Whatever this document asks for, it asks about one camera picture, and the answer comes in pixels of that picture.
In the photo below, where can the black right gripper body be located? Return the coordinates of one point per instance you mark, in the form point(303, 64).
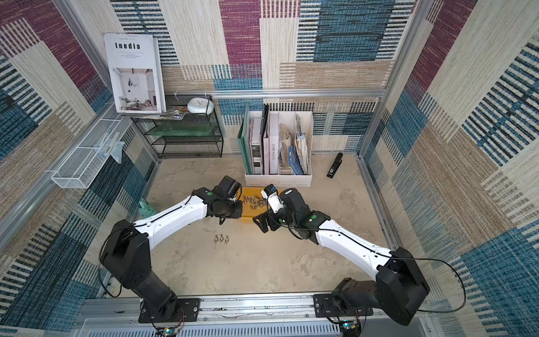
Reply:
point(264, 221)

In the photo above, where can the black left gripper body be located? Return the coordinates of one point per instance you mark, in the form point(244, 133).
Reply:
point(231, 209)

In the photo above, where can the yellow oval storage tray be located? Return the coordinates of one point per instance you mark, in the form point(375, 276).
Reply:
point(247, 212)

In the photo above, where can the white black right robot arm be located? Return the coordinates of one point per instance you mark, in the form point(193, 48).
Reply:
point(396, 285)

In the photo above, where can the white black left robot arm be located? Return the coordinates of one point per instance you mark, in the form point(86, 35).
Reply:
point(126, 253)

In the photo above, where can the blue booklet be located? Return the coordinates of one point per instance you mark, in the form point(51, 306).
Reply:
point(294, 162)

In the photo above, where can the green folder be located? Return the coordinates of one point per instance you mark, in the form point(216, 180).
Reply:
point(242, 138)

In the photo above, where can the black stapler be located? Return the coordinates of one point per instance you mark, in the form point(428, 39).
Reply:
point(335, 166)

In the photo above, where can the white pink book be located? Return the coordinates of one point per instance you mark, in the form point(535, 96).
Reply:
point(271, 143)

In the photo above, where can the white perforated file organizer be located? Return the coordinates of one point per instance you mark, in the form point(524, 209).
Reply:
point(295, 129)

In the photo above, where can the green spray bottle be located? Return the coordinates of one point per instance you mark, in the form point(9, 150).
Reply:
point(145, 210)

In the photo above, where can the white round alarm clock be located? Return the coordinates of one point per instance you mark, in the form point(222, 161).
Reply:
point(200, 106)

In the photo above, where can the white Inedia magazine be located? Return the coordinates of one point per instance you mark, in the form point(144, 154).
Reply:
point(135, 73)

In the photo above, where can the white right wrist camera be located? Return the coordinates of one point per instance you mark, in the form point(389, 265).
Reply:
point(271, 194)

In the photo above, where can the black wire mesh shelf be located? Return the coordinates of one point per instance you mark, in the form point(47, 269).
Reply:
point(179, 134)

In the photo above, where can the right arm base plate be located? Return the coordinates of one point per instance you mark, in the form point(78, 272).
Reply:
point(327, 305)

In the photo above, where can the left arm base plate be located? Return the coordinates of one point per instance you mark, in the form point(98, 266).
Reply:
point(180, 310)

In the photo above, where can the white wire wall basket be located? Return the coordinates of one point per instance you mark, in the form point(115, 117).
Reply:
point(83, 164)

